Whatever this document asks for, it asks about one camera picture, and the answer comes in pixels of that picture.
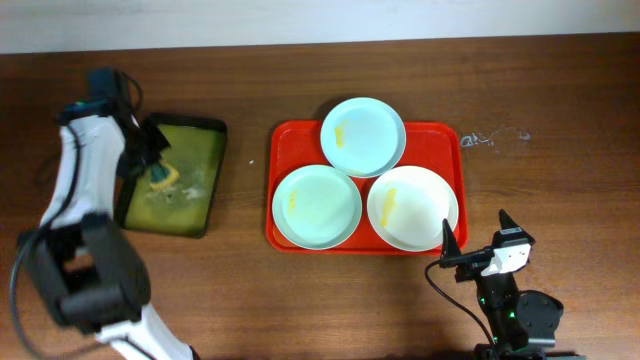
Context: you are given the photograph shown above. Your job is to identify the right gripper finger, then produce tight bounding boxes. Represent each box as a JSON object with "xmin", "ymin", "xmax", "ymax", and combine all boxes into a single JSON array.
[
  {"xmin": 440, "ymin": 219, "xmax": 461, "ymax": 261},
  {"xmin": 498, "ymin": 209, "xmax": 522, "ymax": 233}
]

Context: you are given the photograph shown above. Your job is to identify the yellow green sponge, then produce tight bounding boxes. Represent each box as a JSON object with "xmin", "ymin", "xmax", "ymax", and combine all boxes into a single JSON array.
[{"xmin": 149, "ymin": 161, "xmax": 180, "ymax": 191}]

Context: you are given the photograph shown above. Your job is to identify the pale green plate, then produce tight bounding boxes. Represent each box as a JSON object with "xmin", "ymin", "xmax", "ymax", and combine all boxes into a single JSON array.
[{"xmin": 271, "ymin": 165, "xmax": 363, "ymax": 251}]

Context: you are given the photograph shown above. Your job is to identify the pale blue top plate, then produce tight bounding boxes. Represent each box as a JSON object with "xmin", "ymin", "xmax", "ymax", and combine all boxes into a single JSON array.
[{"xmin": 320, "ymin": 97, "xmax": 407, "ymax": 178}]

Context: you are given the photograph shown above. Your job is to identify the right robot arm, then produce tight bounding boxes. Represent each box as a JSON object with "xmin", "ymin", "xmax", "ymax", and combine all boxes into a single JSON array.
[{"xmin": 431, "ymin": 210, "xmax": 581, "ymax": 360}]

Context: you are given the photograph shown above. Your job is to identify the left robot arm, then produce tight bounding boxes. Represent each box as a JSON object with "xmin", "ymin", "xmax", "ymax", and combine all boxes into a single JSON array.
[{"xmin": 9, "ymin": 67, "xmax": 198, "ymax": 359}]

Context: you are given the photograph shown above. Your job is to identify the black tray with soapy water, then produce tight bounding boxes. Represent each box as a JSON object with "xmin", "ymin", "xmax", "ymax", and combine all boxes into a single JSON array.
[{"xmin": 114, "ymin": 113, "xmax": 227, "ymax": 238}]

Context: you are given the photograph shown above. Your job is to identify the white right plate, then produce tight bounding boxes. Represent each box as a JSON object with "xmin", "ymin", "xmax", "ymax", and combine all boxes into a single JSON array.
[{"xmin": 367, "ymin": 166, "xmax": 460, "ymax": 252}]

